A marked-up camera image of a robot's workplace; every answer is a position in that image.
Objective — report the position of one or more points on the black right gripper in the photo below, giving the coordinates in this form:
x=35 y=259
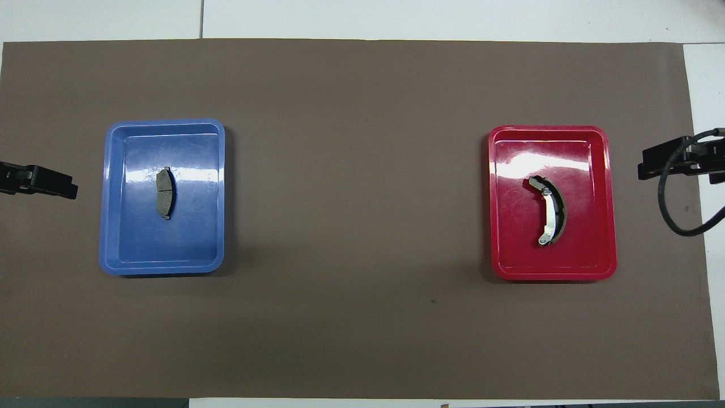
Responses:
x=708 y=161

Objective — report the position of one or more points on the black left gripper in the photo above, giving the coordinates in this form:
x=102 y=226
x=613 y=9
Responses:
x=17 y=178

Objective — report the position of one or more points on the grey brake pad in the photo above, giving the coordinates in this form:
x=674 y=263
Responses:
x=164 y=192

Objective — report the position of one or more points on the curved metal brake shoe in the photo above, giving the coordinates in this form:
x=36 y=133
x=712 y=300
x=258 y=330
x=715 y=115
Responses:
x=550 y=218

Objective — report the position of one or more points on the red plastic tray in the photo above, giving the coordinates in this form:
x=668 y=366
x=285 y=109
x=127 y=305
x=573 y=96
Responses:
x=583 y=249

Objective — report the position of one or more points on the blue plastic tray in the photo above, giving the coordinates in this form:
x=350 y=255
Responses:
x=192 y=238

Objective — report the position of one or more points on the brown table mat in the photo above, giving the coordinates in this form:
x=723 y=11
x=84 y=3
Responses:
x=362 y=170

